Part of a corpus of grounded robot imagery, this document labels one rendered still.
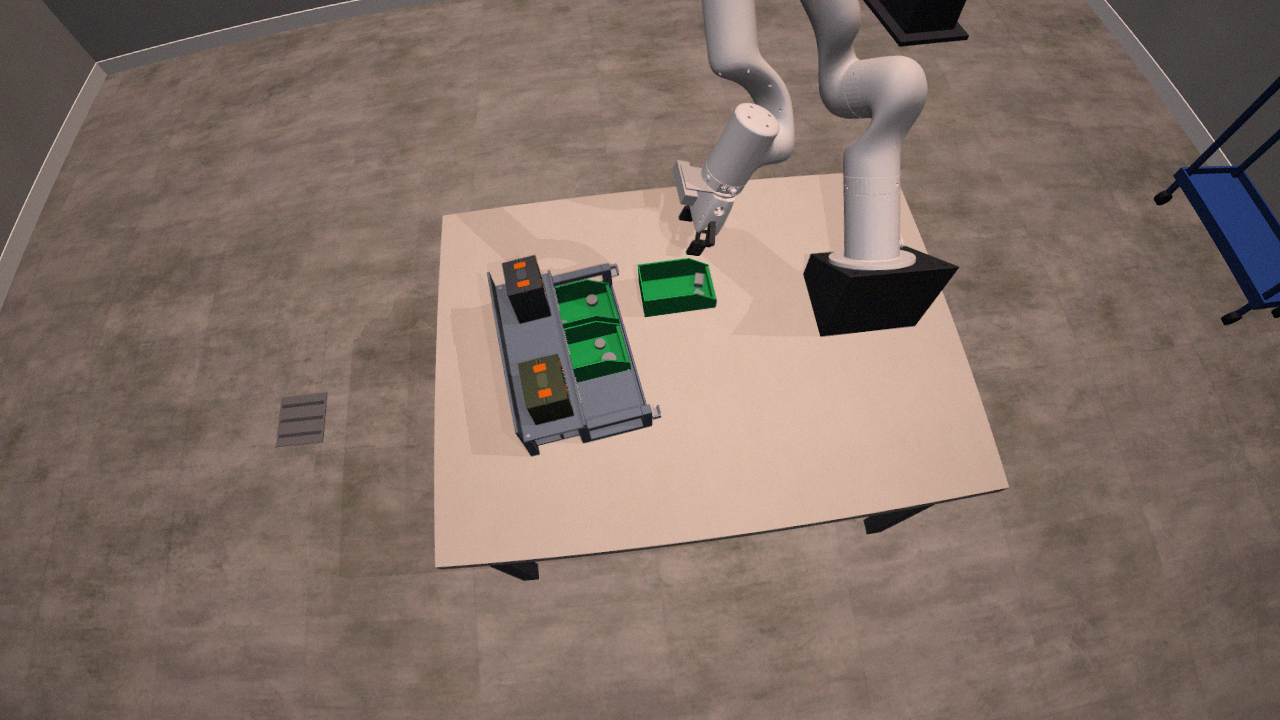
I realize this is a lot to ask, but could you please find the green bin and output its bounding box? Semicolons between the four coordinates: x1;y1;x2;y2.
554;279;618;328
637;258;716;316
564;322;628;383

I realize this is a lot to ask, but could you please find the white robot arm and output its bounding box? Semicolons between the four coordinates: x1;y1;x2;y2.
672;0;928;270

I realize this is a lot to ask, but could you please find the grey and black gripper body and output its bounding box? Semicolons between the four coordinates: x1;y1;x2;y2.
690;182;735;234

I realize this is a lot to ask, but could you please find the grey metal shelf rack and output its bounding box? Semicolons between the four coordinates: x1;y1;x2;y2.
486;263;660;456

